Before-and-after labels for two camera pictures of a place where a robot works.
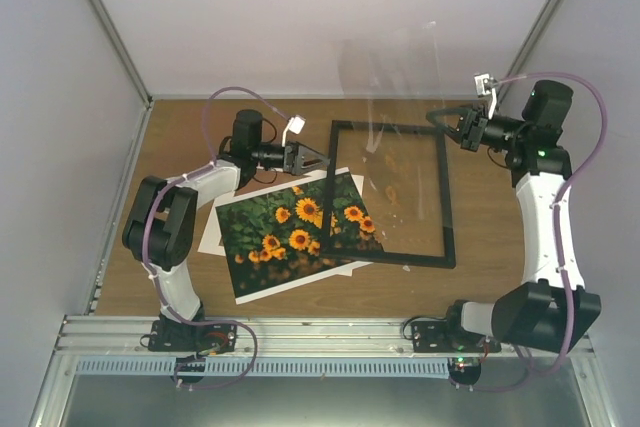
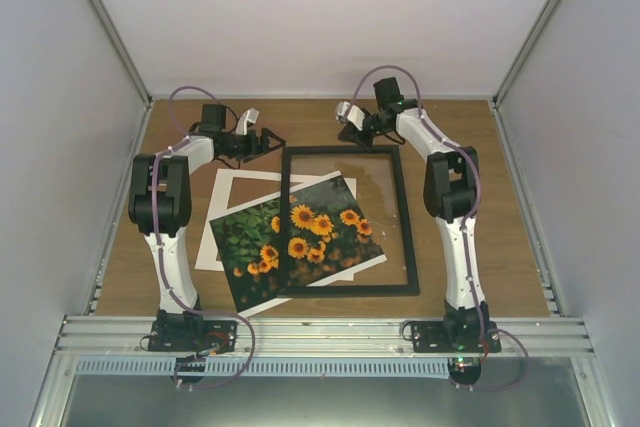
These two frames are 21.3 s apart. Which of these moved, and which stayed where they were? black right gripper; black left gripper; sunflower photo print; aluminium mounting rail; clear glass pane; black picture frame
Moved: clear glass pane; black right gripper; black picture frame; black left gripper
Stayed: sunflower photo print; aluminium mounting rail
